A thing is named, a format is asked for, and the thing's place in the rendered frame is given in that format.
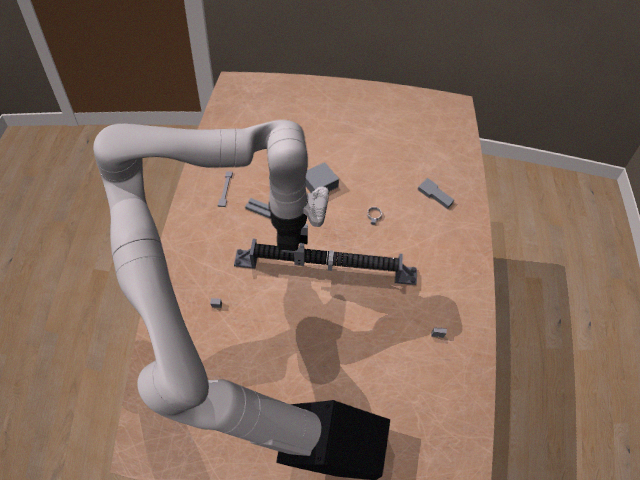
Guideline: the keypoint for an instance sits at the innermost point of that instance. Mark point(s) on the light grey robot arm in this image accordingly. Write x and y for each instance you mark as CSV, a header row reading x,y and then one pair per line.
x,y
177,381

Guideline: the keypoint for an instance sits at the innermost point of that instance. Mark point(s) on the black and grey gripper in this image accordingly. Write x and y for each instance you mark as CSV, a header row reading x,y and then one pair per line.
x,y
290,220

